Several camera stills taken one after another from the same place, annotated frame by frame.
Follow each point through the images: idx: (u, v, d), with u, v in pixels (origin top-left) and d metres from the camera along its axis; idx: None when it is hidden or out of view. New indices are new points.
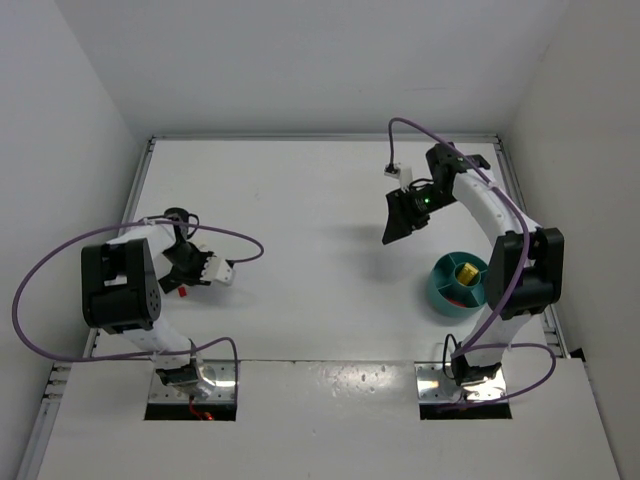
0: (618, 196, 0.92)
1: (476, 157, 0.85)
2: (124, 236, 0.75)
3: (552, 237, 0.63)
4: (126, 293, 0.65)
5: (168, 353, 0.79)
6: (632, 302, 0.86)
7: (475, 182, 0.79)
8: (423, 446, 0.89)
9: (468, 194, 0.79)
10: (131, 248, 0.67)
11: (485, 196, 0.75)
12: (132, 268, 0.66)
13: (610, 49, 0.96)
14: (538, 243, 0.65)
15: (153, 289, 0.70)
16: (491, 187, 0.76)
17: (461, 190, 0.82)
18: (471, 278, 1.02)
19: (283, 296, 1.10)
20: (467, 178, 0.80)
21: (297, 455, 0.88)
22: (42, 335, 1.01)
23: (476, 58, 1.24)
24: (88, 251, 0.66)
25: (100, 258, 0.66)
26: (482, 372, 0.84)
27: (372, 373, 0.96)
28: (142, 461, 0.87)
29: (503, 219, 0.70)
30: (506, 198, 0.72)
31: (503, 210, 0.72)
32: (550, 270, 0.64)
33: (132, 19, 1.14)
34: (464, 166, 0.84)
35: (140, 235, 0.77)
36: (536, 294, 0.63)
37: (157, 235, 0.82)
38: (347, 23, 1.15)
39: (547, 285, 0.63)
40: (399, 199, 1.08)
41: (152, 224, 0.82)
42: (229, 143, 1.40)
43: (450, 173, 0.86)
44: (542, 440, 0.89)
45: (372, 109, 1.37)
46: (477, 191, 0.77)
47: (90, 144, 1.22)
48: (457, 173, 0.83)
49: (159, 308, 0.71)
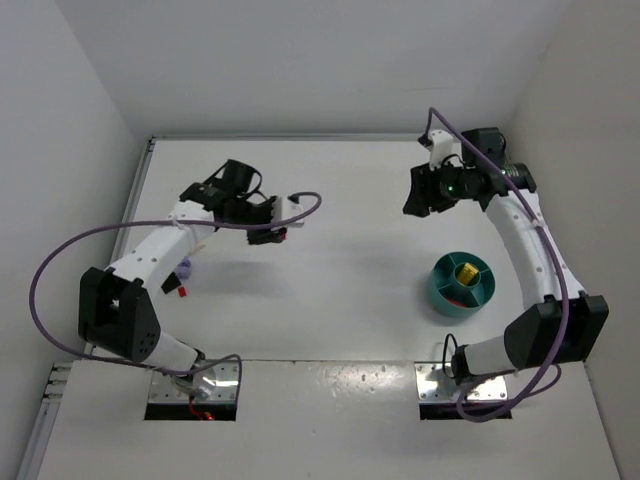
0: (618, 197, 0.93)
1: (520, 176, 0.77)
2: (138, 252, 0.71)
3: (594, 305, 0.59)
4: (117, 335, 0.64)
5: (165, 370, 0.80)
6: (633, 302, 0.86)
7: (516, 213, 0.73)
8: (423, 446, 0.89)
9: (506, 224, 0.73)
10: (128, 295, 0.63)
11: (526, 237, 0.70)
12: (125, 317, 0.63)
13: (610, 49, 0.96)
14: (577, 307, 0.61)
15: (149, 332, 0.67)
16: (534, 226, 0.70)
17: (497, 214, 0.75)
18: (471, 278, 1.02)
19: (283, 296, 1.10)
20: (507, 205, 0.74)
21: (298, 455, 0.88)
22: (42, 335, 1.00)
23: (476, 59, 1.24)
24: (86, 280, 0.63)
25: (96, 293, 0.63)
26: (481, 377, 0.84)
27: (372, 373, 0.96)
28: (142, 461, 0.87)
29: (542, 275, 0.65)
30: (548, 249, 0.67)
31: (544, 261, 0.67)
32: (586, 338, 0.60)
33: (132, 19, 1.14)
34: (503, 185, 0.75)
35: (155, 254, 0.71)
36: (563, 357, 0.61)
37: (182, 242, 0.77)
38: (348, 23, 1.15)
39: (577, 350, 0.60)
40: (423, 177, 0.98)
41: (181, 229, 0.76)
42: (228, 143, 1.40)
43: (485, 185, 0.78)
44: (542, 440, 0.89)
45: (372, 109, 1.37)
46: (519, 227, 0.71)
47: (91, 144, 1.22)
48: (495, 195, 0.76)
49: (154, 342, 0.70)
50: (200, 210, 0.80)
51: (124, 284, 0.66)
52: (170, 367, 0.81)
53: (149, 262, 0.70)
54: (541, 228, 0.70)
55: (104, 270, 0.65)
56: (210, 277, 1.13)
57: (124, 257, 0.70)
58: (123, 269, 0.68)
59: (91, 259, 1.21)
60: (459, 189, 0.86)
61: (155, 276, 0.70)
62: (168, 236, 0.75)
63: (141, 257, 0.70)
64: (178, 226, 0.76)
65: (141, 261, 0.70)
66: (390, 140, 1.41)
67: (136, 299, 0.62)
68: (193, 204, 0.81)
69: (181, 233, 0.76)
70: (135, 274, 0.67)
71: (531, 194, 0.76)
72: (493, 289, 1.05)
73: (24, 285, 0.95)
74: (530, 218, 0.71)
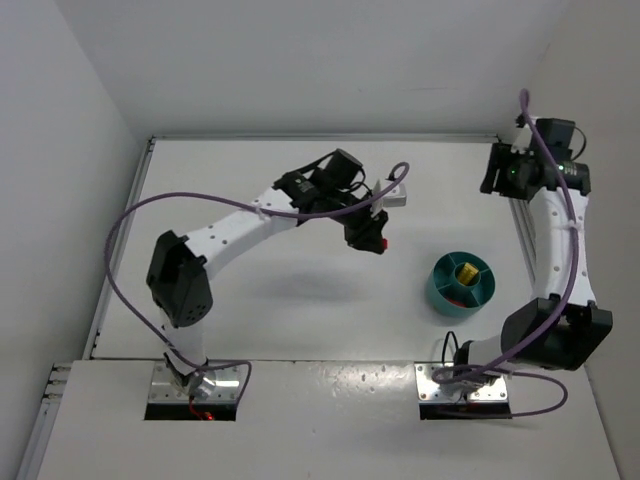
0: (617, 197, 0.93)
1: (577, 176, 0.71)
2: (217, 228, 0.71)
3: (598, 317, 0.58)
4: (172, 297, 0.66)
5: (178, 352, 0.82)
6: (633, 301, 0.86)
7: (556, 208, 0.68)
8: (423, 446, 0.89)
9: (542, 216, 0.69)
10: (192, 267, 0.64)
11: (556, 234, 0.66)
12: (181, 286, 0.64)
13: (610, 49, 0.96)
14: (583, 315, 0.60)
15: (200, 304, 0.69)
16: (567, 227, 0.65)
17: (536, 205, 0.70)
18: (471, 278, 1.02)
19: (283, 295, 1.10)
20: (549, 198, 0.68)
21: (298, 454, 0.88)
22: (42, 335, 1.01)
23: (476, 58, 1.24)
24: (165, 241, 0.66)
25: (164, 257, 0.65)
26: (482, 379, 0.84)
27: (372, 373, 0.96)
28: (142, 461, 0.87)
29: (555, 276, 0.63)
30: (573, 252, 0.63)
31: (565, 262, 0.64)
32: (580, 344, 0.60)
33: (132, 18, 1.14)
34: (554, 180, 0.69)
35: (230, 236, 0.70)
36: (553, 357, 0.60)
37: (259, 231, 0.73)
38: (347, 22, 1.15)
39: (567, 353, 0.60)
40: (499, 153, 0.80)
41: (263, 218, 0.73)
42: (229, 143, 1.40)
43: (536, 176, 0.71)
44: (542, 439, 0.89)
45: (372, 109, 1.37)
46: (552, 222, 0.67)
47: (91, 144, 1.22)
48: (542, 187, 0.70)
49: (203, 313, 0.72)
50: (285, 202, 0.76)
51: (191, 255, 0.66)
52: (184, 353, 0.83)
53: (219, 244, 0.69)
54: (576, 231, 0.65)
55: (179, 238, 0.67)
56: None
57: (199, 231, 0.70)
58: (195, 242, 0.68)
59: (91, 259, 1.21)
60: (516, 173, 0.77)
61: (223, 257, 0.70)
62: (248, 221, 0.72)
63: (214, 236, 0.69)
64: (259, 214, 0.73)
65: (213, 240, 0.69)
66: (390, 140, 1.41)
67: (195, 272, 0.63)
68: (281, 194, 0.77)
69: (261, 222, 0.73)
70: (202, 252, 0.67)
71: (581, 197, 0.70)
72: (493, 290, 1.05)
73: (24, 285, 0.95)
74: (569, 218, 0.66)
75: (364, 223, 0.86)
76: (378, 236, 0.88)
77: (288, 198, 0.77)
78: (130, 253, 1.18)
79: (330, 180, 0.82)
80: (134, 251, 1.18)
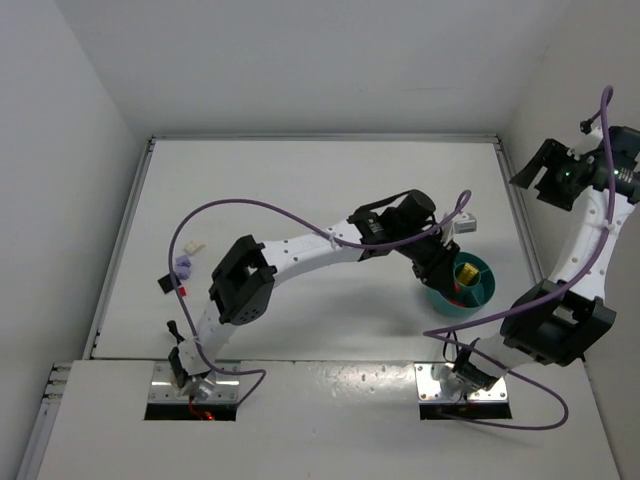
0: None
1: (630, 184, 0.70)
2: (294, 242, 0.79)
3: (601, 313, 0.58)
4: (234, 295, 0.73)
5: (202, 348, 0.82)
6: (633, 301, 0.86)
7: (595, 208, 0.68)
8: (423, 446, 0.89)
9: (580, 213, 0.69)
10: (265, 273, 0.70)
11: (586, 230, 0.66)
12: (246, 287, 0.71)
13: (609, 49, 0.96)
14: (587, 311, 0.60)
15: (254, 308, 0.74)
16: (600, 226, 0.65)
17: (579, 202, 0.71)
18: (471, 278, 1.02)
19: (283, 295, 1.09)
20: (593, 198, 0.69)
21: (298, 455, 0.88)
22: (43, 335, 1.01)
23: (476, 58, 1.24)
24: (247, 243, 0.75)
25: (239, 257, 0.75)
26: (486, 381, 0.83)
27: (372, 373, 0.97)
28: (142, 462, 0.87)
29: (572, 265, 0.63)
30: (597, 248, 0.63)
31: (585, 256, 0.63)
32: (576, 335, 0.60)
33: (132, 17, 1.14)
34: (604, 181, 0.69)
35: (302, 253, 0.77)
36: (545, 343, 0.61)
37: (327, 255, 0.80)
38: (347, 23, 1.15)
39: (560, 343, 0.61)
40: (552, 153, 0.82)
41: (335, 246, 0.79)
42: (229, 143, 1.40)
43: (588, 175, 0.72)
44: (541, 439, 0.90)
45: (372, 109, 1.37)
46: (585, 218, 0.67)
47: (91, 144, 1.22)
48: (589, 187, 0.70)
49: (254, 318, 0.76)
50: (358, 237, 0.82)
51: (264, 262, 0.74)
52: (205, 350, 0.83)
53: (290, 259, 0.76)
54: (607, 231, 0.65)
55: (257, 243, 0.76)
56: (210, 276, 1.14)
57: (275, 243, 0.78)
58: (269, 252, 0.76)
59: (91, 259, 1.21)
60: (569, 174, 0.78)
61: (291, 272, 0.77)
62: (323, 244, 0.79)
63: (287, 251, 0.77)
64: (332, 241, 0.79)
65: (285, 254, 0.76)
66: (391, 140, 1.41)
67: (266, 279, 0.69)
68: (355, 229, 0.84)
69: (332, 250, 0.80)
70: (274, 263, 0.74)
71: (626, 203, 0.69)
72: (493, 290, 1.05)
73: (24, 285, 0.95)
74: (605, 218, 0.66)
75: (434, 260, 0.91)
76: (449, 269, 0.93)
77: (359, 233, 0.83)
78: (129, 253, 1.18)
79: (402, 222, 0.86)
80: (134, 251, 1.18)
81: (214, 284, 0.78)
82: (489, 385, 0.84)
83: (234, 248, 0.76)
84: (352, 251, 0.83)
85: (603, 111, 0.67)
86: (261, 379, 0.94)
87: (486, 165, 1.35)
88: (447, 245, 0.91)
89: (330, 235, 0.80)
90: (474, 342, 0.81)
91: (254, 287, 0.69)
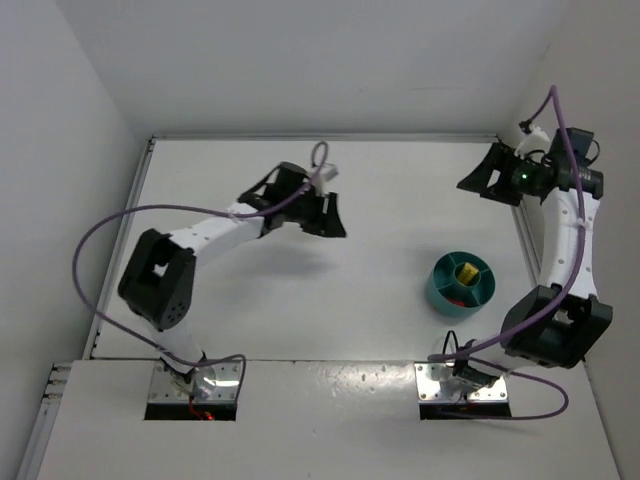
0: (616, 194, 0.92)
1: (590, 181, 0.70)
2: (201, 224, 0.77)
3: (598, 311, 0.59)
4: (157, 295, 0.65)
5: (172, 354, 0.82)
6: (634, 300, 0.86)
7: (566, 207, 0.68)
8: (423, 446, 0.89)
9: (552, 213, 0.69)
10: (179, 260, 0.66)
11: (565, 231, 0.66)
12: (167, 282, 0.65)
13: (610, 47, 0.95)
14: (582, 310, 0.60)
15: (179, 304, 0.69)
16: (577, 224, 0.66)
17: (548, 203, 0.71)
18: (471, 278, 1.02)
19: (284, 295, 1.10)
20: (561, 197, 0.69)
21: (298, 455, 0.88)
22: (41, 335, 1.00)
23: (475, 58, 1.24)
24: (150, 237, 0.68)
25: (148, 252, 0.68)
26: (484, 379, 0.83)
27: (372, 373, 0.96)
28: (142, 462, 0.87)
29: (561, 266, 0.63)
30: (581, 246, 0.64)
31: (570, 256, 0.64)
32: (576, 338, 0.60)
33: (131, 18, 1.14)
34: (568, 182, 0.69)
35: (215, 232, 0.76)
36: (547, 348, 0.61)
37: (234, 231, 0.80)
38: (347, 22, 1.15)
39: (562, 348, 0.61)
40: (503, 154, 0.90)
41: (236, 220, 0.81)
42: (230, 143, 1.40)
43: (549, 178, 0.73)
44: (543, 439, 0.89)
45: (372, 109, 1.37)
46: (562, 219, 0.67)
47: (91, 145, 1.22)
48: (555, 188, 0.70)
49: (180, 315, 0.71)
50: (250, 210, 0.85)
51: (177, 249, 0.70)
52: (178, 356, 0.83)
53: (203, 239, 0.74)
54: (584, 229, 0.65)
55: (162, 235, 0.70)
56: (209, 276, 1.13)
57: (181, 230, 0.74)
58: (179, 238, 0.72)
59: (91, 259, 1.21)
60: (531, 180, 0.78)
61: (203, 254, 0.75)
62: (224, 222, 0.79)
63: (196, 232, 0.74)
64: (232, 218, 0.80)
65: (196, 236, 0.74)
66: (390, 139, 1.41)
67: (186, 261, 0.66)
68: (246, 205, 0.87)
69: (235, 226, 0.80)
70: (188, 244, 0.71)
71: (592, 199, 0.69)
72: (493, 290, 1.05)
73: (24, 285, 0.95)
74: (578, 216, 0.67)
75: (320, 214, 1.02)
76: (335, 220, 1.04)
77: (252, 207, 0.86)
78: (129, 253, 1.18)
79: (283, 192, 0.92)
80: None
81: (123, 296, 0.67)
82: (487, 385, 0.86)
83: (138, 247, 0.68)
84: (252, 223, 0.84)
85: (558, 111, 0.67)
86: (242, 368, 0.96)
87: None
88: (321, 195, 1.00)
89: (229, 214, 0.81)
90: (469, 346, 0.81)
91: (180, 272, 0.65)
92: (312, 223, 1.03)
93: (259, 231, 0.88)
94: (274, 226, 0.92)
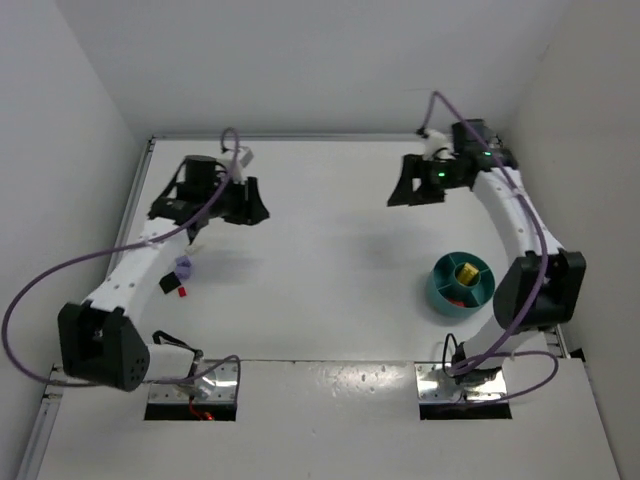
0: (616, 195, 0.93)
1: (504, 157, 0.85)
2: (117, 273, 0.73)
3: (573, 260, 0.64)
4: (108, 367, 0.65)
5: (166, 378, 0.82)
6: (634, 300, 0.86)
7: (499, 186, 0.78)
8: (423, 447, 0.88)
9: (490, 196, 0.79)
10: (110, 324, 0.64)
11: (509, 203, 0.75)
12: (109, 353, 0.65)
13: (611, 48, 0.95)
14: (557, 265, 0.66)
15: (139, 358, 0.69)
16: (515, 194, 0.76)
17: (483, 188, 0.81)
18: (471, 278, 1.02)
19: (283, 296, 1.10)
20: (491, 181, 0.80)
21: (298, 455, 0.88)
22: (41, 335, 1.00)
23: (476, 58, 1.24)
24: (69, 314, 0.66)
25: (76, 329, 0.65)
26: (482, 372, 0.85)
27: (372, 373, 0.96)
28: (142, 462, 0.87)
29: (523, 235, 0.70)
30: (528, 211, 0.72)
31: (524, 222, 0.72)
32: (565, 293, 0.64)
33: (132, 18, 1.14)
34: (489, 164, 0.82)
35: (138, 272, 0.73)
36: (548, 315, 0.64)
37: (159, 259, 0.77)
38: (347, 22, 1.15)
39: (560, 307, 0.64)
40: (415, 164, 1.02)
41: (155, 246, 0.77)
42: (230, 143, 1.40)
43: (471, 166, 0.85)
44: (543, 440, 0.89)
45: (371, 110, 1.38)
46: (501, 196, 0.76)
47: (91, 145, 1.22)
48: (481, 175, 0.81)
49: (146, 364, 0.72)
50: (170, 225, 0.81)
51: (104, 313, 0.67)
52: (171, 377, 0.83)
53: (127, 288, 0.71)
54: (522, 196, 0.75)
55: (82, 306, 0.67)
56: (209, 276, 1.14)
57: (100, 290, 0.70)
58: (101, 302, 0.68)
59: (91, 259, 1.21)
60: (452, 176, 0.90)
61: (140, 296, 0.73)
62: (143, 257, 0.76)
63: (118, 286, 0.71)
64: (153, 247, 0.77)
65: (118, 289, 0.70)
66: (389, 140, 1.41)
67: (119, 327, 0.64)
68: (163, 219, 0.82)
69: (156, 251, 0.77)
70: (113, 304, 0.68)
71: (513, 170, 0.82)
72: (493, 290, 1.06)
73: (24, 285, 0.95)
74: (512, 189, 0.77)
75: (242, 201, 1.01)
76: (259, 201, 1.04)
77: (171, 220, 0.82)
78: None
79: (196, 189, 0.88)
80: None
81: (76, 377, 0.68)
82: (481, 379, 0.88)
83: (61, 329, 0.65)
84: (175, 240, 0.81)
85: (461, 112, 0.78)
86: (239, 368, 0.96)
87: None
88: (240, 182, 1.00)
89: (144, 243, 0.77)
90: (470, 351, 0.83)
91: (116, 342, 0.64)
92: (235, 215, 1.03)
93: (188, 238, 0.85)
94: (200, 225, 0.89)
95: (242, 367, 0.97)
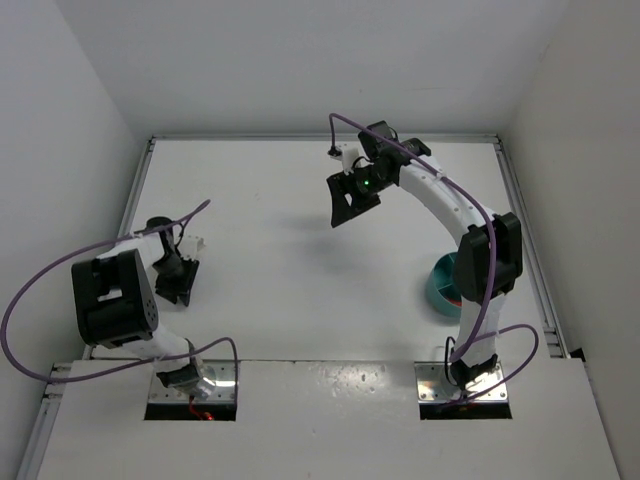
0: (616, 194, 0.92)
1: (416, 147, 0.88)
2: (114, 249, 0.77)
3: (510, 222, 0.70)
4: (126, 305, 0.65)
5: (169, 358, 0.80)
6: (634, 298, 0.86)
7: (422, 174, 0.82)
8: (422, 446, 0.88)
9: (416, 185, 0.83)
10: (124, 255, 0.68)
11: (436, 188, 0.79)
12: (127, 285, 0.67)
13: (611, 47, 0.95)
14: (497, 229, 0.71)
15: (149, 300, 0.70)
16: (439, 178, 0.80)
17: (408, 181, 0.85)
18: None
19: (283, 296, 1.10)
20: (414, 171, 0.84)
21: (297, 455, 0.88)
22: (41, 334, 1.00)
23: (475, 58, 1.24)
24: (77, 269, 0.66)
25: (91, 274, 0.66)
26: (481, 370, 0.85)
27: (371, 373, 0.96)
28: (141, 461, 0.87)
29: (459, 212, 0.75)
30: (454, 189, 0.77)
31: (456, 200, 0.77)
32: (513, 250, 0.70)
33: (132, 18, 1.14)
34: (406, 158, 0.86)
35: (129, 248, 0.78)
36: (506, 276, 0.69)
37: (145, 246, 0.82)
38: (346, 22, 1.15)
39: (510, 265, 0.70)
40: (341, 181, 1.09)
41: (139, 237, 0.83)
42: (229, 143, 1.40)
43: (391, 165, 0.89)
44: (543, 438, 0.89)
45: (371, 110, 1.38)
46: (427, 183, 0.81)
47: (91, 144, 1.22)
48: (402, 168, 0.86)
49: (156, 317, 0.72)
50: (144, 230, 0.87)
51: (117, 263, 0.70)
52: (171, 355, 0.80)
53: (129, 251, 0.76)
54: (444, 177, 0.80)
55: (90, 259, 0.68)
56: (209, 277, 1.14)
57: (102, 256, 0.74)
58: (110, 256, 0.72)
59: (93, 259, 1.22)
60: (375, 180, 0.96)
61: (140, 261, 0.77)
62: (131, 242, 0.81)
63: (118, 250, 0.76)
64: (138, 237, 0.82)
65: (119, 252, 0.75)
66: None
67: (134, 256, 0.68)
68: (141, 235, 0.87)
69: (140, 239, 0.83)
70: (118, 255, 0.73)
71: (428, 157, 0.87)
72: None
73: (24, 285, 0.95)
74: (432, 173, 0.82)
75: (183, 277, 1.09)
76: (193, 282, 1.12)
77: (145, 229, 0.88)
78: None
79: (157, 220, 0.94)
80: None
81: (93, 337, 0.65)
82: (477, 378, 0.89)
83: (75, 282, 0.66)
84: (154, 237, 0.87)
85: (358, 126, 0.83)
86: (238, 368, 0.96)
87: (486, 165, 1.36)
88: (187, 259, 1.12)
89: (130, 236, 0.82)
90: (458, 346, 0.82)
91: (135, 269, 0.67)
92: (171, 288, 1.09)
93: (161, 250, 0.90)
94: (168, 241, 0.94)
95: (240, 367, 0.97)
